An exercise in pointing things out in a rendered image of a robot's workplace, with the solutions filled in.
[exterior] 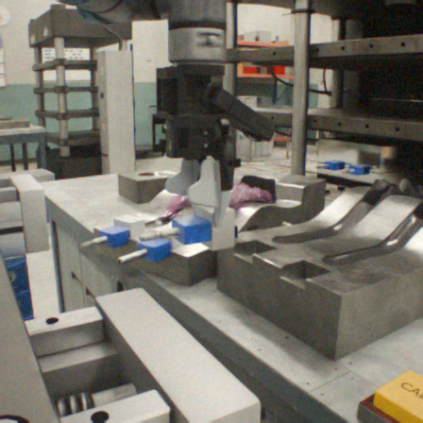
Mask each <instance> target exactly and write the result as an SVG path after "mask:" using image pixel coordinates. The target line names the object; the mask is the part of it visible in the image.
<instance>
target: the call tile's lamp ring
mask: <svg viewBox="0 0 423 423"><path fill-rule="evenodd" d="M374 395H375V393H374V394H372V395H371V396H369V397H368V398H366V399H365V400H363V401H361V402H360V403H362V404H363V406H364V407H366V408H367V409H370V410H371V411H373V412H374V413H375V414H378V415H379V416H381V417H382V418H383V419H386V420H387V421H389V422H390V423H400V422H399V421H397V420H395V419H394V418H393V417H392V416H390V415H387V414H386V413H385V412H384V411H381V410H379V409H378V408H377V407H376V406H375V405H374V406H373V405H372V404H370V402H371V401H373V400H374Z"/></svg>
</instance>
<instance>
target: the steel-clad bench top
mask: <svg viewBox="0 0 423 423"><path fill-rule="evenodd" d="M39 183H40V184H41V185H42V188H43V191H44V196H45V197H47V198H48V199H49V200H51V201H52V202H53V203H55V204H56V205H57V206H59V207H60V208H61V209H62V210H64V211H65V212H67V213H68V214H69V215H71V216H72V217H73V218H75V219H76V220H77V221H78V222H79V223H80V224H81V225H83V226H84V228H86V229H87V230H88V231H89V232H91V233H92V234H93V228H94V227H98V226H102V224H106V223H108V222H112V221H113V218H115V217H119V216H122V215H126V214H128V215H133V216H134V215H136V214H137V213H139V212H140V211H142V210H143V209H144V208H145V207H146V206H147V205H148V204H149V203H147V204H142V205H138V204H136V203H134V202H131V201H128V200H127V199H126V198H124V197H122V196H120V195H118V179H117V174H116V175H107V176H98V177H88V178H70V179H62V180H52V181H43V182H39ZM138 269H139V268H138ZM139 270H141V271H142V272H143V274H145V275H146V276H147V277H149V278H150V279H152V280H154V281H155V282H156V283H158V285H159V286H161V287H162V288H163V289H165V290H166V291H167V292H168V293H170V294H171V295H172V296H175V297H176V299H178V300H179V301H180V302H182V303H183V304H184V305H185V306H187V307H188V308H189V309H191V310H192V311H193V312H195V313H196V314H199V315H200V316H201V317H202V318H204V319H205V320H206V321H208V322H209V323H210V324H212V325H213V326H214V327H216V328H217V329H218V330H220V331H221V332H222V333H224V334H225V335H226V336H228V337H229V338H230V339H231V340H233V341H234V342H235V343H237V344H238V345H239V346H241V347H242V348H244V349H245V350H246V351H247V352H249V353H250V354H251V355H253V356H254V357H255V358H257V359H258V360H259V361H261V362H262V363H263V364H265V365H266V366H267V367H270V368H271V369H273V370H274V371H275V372H277V373H278V374H279V375H280V376H282V377H283V378H284V379H286V380H287V381H289V382H290V383H292V384H293V385H294V386H295V387H297V388H298V389H299V390H301V391H302V392H303V393H305V394H307V395H309V396H310V397H311V398H313V400H314V401H316V402H317V403H320V404H321V405H322V406H323V407H325V408H326V409H327V410H330V411H331V412H332V413H333V414H334V415H336V416H337V417H340V418H341V419H342V420H344V421H345V423H363V421H361V420H360V419H358V418H357V417H356V416H357V412H358V407H359V403H360V402H361V401H363V400H365V399H366V398H368V397H369V396H371V395H372V394H374V393H375V392H376V391H377V390H378V389H379V388H381V387H382V386H383V385H384V384H385V383H387V382H389V381H391V380H393V379H395V378H396V377H398V376H400V375H402V374H403V373H405V372H407V371H408V370H411V371H413V372H415V373H416V374H418V375H420V376H421V377H423V316H422V317H421V318H419V319H417V320H415V322H413V323H410V324H408V325H406V326H404V327H402V328H400V329H398V330H395V331H393V332H391V333H389V335H387V336H385V337H383V338H381V339H379V340H377V341H375V342H373V343H371V344H369V345H366V346H364V347H361V348H359V349H357V350H355V351H353V352H352V353H351V354H349V355H347V356H346V357H344V358H342V359H339V360H337V361H334V360H332V359H331V358H329V357H327V356H326V355H324V354H321V353H320V352H318V351H316V350H315V349H313V348H312V347H310V346H308V345H306V344H305V343H303V342H302V341H300V340H298V339H297V338H295V336H293V335H292V334H291V335H290V334H288V333H287V332H285V331H284V330H282V329H280V328H278V327H277V326H275V325H274V324H272V323H271V322H269V321H267V320H266V319H264V318H263V317H261V316H260V315H258V314H256V313H254V312H253V311H251V310H249V309H248V308H246V307H245V306H243V305H242V304H240V303H238V302H237V301H235V300H234V299H232V298H231V297H229V296H227V295H225V293H224V292H221V291H220V290H218V289H217V288H216V283H217V274H216V275H214V276H212V277H210V278H208V279H205V280H203V281H200V282H198V283H196V284H194V285H192V286H190V287H188V286H185V285H182V284H180V283H177V282H173V281H171V280H169V279H164V278H161V277H158V276H156V275H153V274H149V273H146V271H144V270H142V269H139Z"/></svg>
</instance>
